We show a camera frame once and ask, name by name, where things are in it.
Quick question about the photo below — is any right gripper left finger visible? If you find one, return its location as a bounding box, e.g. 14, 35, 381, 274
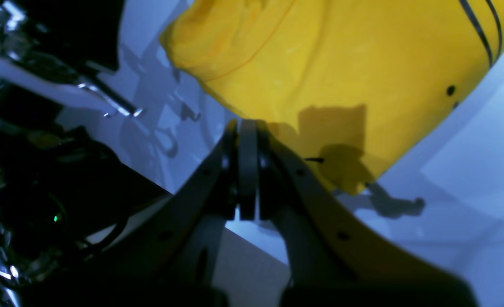
26, 120, 238, 307

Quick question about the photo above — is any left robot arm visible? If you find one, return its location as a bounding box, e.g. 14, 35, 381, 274
0, 0, 170, 307

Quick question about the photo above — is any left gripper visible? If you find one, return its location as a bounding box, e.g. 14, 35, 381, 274
0, 0, 143, 117

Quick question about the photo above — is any yellow T-shirt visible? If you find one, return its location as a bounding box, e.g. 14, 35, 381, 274
160, 0, 504, 195

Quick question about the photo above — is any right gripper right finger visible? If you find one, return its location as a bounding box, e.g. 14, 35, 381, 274
238, 120, 478, 307

